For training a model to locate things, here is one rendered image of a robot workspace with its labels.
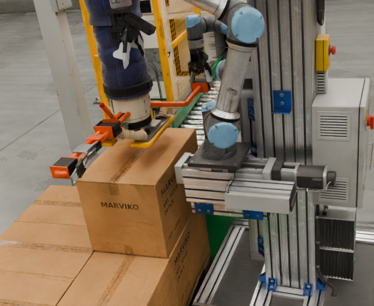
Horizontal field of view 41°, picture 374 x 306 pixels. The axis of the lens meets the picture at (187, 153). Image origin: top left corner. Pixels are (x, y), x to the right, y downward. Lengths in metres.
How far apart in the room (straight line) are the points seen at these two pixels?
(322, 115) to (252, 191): 0.41
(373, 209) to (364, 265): 0.89
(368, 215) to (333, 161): 1.48
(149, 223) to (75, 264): 0.43
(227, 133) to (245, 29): 0.39
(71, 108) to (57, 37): 0.53
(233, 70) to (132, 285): 1.05
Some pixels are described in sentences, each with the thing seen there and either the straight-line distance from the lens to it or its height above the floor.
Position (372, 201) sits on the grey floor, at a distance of 3.79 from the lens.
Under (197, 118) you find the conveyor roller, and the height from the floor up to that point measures 0.53.
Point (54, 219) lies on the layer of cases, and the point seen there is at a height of 0.54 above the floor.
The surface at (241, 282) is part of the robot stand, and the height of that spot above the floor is 0.21.
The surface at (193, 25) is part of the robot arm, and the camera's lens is 2.46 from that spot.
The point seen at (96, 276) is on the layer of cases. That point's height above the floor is 0.54.
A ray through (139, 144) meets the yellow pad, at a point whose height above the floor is 1.07.
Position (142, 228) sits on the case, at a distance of 2.37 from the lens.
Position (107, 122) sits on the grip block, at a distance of 2.26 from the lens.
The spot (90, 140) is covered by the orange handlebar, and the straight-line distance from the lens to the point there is 2.13.
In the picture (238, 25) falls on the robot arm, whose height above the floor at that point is 1.61.
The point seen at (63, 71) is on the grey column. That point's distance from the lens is 3.82.
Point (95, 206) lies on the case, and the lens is 2.42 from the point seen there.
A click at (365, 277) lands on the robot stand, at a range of 2.80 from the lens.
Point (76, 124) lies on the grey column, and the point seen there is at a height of 0.63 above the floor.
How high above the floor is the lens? 2.01
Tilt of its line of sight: 26 degrees down
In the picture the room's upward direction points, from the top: 8 degrees counter-clockwise
